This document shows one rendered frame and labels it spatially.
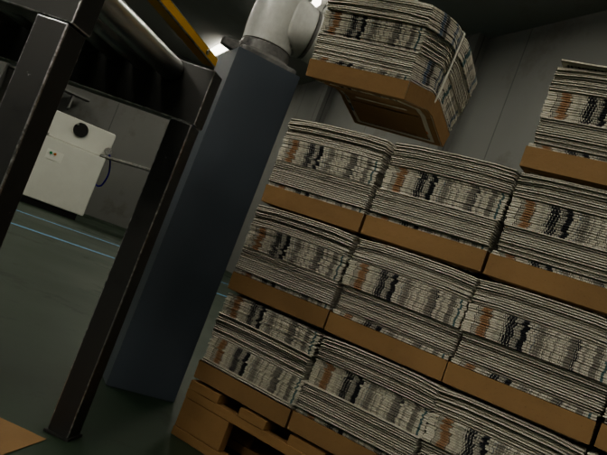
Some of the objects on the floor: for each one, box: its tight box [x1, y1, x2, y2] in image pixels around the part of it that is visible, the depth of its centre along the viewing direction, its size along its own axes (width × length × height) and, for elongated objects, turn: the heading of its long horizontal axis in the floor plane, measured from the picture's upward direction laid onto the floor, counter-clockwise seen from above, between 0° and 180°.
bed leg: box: [43, 117, 199, 442], centre depth 139 cm, size 6×6×68 cm
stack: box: [171, 118, 607, 455], centre depth 150 cm, size 39×117×83 cm, turn 139°
